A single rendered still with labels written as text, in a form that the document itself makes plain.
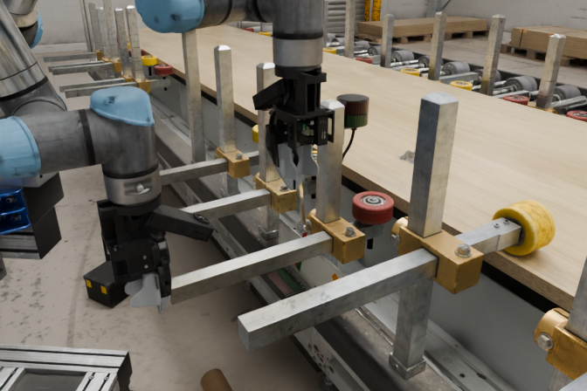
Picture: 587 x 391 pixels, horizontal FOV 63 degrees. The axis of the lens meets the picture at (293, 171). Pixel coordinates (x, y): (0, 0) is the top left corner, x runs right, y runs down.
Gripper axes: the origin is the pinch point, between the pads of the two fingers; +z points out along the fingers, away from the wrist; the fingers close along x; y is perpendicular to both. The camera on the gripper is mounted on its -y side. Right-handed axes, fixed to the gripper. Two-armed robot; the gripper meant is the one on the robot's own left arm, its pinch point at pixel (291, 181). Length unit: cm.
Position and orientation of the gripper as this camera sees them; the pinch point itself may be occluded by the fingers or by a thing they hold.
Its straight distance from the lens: 82.3
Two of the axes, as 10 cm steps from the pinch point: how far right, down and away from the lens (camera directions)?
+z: 0.0, 9.2, 4.0
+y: 5.0, 3.5, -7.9
